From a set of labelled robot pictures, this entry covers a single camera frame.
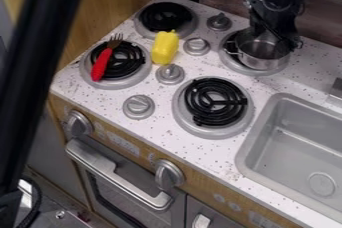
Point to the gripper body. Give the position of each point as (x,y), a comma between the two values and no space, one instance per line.
(276,18)

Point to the silver pot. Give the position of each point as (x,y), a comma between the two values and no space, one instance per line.
(258,59)

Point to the toy stove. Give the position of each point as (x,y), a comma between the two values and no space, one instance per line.
(214,102)

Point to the toy sink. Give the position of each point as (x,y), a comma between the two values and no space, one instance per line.
(291,138)

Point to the black pole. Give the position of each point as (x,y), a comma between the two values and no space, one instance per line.
(35,58)

